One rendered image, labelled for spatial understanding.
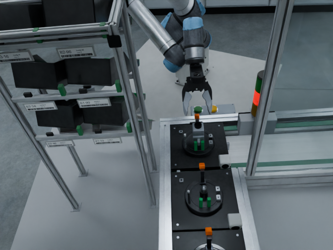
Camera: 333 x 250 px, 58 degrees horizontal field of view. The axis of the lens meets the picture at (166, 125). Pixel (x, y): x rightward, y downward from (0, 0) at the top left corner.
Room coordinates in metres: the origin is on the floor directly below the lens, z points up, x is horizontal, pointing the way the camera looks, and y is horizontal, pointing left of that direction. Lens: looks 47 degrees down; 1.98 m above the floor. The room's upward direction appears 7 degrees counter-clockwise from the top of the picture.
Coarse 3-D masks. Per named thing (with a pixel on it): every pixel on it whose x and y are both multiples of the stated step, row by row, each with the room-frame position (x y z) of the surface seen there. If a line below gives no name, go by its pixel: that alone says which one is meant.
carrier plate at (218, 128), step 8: (176, 128) 0.92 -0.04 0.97; (184, 128) 0.91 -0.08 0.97; (208, 128) 0.89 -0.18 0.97; (216, 128) 0.89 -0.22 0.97; (176, 136) 0.87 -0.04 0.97; (216, 136) 0.84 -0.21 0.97; (224, 136) 0.84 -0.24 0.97; (176, 144) 0.83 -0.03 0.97; (216, 144) 0.80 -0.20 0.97; (224, 144) 0.79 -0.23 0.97; (176, 152) 0.78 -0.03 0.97; (184, 152) 0.78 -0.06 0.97; (216, 152) 0.76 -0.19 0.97; (224, 152) 0.75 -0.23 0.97; (176, 160) 0.74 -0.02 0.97; (184, 160) 0.74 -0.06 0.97; (192, 160) 0.73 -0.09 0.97; (200, 160) 0.73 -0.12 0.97; (208, 160) 0.72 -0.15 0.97; (216, 160) 0.72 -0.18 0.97; (176, 168) 0.70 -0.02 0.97; (184, 168) 0.70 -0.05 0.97; (192, 168) 0.70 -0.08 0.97; (208, 168) 0.69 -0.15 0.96; (216, 168) 0.69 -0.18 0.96
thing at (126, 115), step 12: (120, 96) 0.92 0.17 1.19; (144, 96) 0.89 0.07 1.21; (84, 108) 0.70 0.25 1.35; (96, 108) 0.69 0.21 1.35; (108, 108) 0.69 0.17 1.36; (120, 108) 0.68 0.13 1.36; (84, 120) 0.69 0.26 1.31; (96, 120) 0.68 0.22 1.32; (108, 120) 0.67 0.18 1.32; (120, 120) 0.66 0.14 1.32
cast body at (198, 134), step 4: (192, 124) 0.83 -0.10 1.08; (196, 124) 0.81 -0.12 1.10; (200, 124) 0.81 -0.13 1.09; (192, 128) 0.83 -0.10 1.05; (196, 128) 0.80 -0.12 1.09; (200, 128) 0.80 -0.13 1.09; (196, 132) 0.79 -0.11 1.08; (200, 132) 0.79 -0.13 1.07; (196, 136) 0.78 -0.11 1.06; (200, 136) 0.78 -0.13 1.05; (196, 140) 0.78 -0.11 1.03; (200, 140) 0.78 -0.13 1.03
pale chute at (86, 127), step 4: (84, 124) 0.92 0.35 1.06; (88, 124) 0.95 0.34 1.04; (92, 124) 0.77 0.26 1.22; (96, 124) 0.78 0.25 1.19; (60, 128) 0.78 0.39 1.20; (64, 128) 0.80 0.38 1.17; (68, 128) 0.82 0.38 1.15; (84, 128) 0.91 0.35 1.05; (88, 128) 0.94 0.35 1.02; (92, 128) 0.76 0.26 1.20; (96, 128) 0.78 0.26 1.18; (60, 132) 0.77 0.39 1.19; (64, 132) 0.77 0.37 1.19; (68, 132) 0.77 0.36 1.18; (72, 132) 0.78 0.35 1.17; (76, 132) 0.79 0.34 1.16
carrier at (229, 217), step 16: (176, 176) 0.67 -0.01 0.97; (192, 176) 0.66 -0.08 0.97; (208, 176) 0.65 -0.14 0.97; (224, 176) 0.64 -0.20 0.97; (176, 192) 0.59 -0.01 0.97; (192, 192) 0.57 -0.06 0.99; (208, 192) 0.57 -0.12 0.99; (224, 192) 0.57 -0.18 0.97; (176, 208) 0.53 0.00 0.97; (192, 208) 0.51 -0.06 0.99; (208, 208) 0.50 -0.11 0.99; (224, 208) 0.51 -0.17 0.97; (176, 224) 0.47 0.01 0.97; (192, 224) 0.46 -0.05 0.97; (208, 224) 0.46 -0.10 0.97; (224, 224) 0.45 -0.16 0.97; (240, 224) 0.43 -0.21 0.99
